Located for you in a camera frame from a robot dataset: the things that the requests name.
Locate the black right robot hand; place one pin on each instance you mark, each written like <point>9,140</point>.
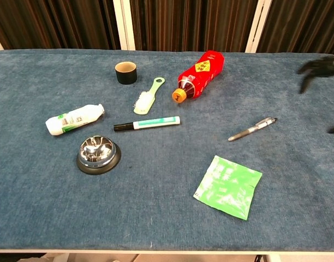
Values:
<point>321,68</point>

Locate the silver pen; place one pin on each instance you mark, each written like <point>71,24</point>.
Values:
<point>253,129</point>

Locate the red tea bottle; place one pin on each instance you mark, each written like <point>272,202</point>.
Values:
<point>201,75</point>

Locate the dark brown curtain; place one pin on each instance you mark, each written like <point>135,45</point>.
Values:
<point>188,24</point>

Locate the green foil sachet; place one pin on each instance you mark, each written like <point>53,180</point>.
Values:
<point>228,187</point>

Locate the green white marker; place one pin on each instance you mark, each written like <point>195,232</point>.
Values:
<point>148,123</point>

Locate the black cup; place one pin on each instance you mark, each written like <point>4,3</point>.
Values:
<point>125,72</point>

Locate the blue table cloth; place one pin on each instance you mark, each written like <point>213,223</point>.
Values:
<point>156,204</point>

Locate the chrome call bell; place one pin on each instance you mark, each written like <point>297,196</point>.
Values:
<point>98,155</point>

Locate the white plastic bottle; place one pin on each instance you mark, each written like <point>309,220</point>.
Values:
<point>74,118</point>

